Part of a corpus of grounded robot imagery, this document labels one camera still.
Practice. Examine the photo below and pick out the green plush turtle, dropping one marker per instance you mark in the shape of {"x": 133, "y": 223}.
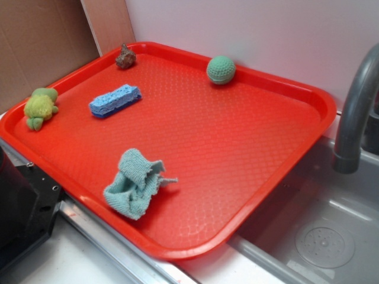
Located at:
{"x": 40, "y": 107}

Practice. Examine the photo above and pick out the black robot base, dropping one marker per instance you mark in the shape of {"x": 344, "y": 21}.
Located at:
{"x": 30, "y": 200}

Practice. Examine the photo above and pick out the red plastic tray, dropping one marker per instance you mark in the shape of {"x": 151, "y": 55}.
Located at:
{"x": 228, "y": 145}

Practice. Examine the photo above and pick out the teal crumpled cloth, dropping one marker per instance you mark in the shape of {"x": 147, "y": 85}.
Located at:
{"x": 135, "y": 183}

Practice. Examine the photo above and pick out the green textured ball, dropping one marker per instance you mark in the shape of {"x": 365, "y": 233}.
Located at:
{"x": 221, "y": 70}

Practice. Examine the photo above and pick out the blue sponge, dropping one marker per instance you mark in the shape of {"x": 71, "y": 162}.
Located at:
{"x": 108, "y": 104}

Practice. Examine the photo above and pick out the brown rock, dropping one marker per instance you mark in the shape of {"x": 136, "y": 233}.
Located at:
{"x": 126, "y": 58}

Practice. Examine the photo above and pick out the grey faucet spout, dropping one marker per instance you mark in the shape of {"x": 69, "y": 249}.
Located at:
{"x": 358, "y": 125}

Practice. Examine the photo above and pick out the grey plastic sink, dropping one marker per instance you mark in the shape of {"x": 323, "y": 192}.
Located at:
{"x": 317, "y": 226}

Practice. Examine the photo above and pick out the brown cardboard panel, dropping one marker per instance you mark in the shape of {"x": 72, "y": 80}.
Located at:
{"x": 41, "y": 42}

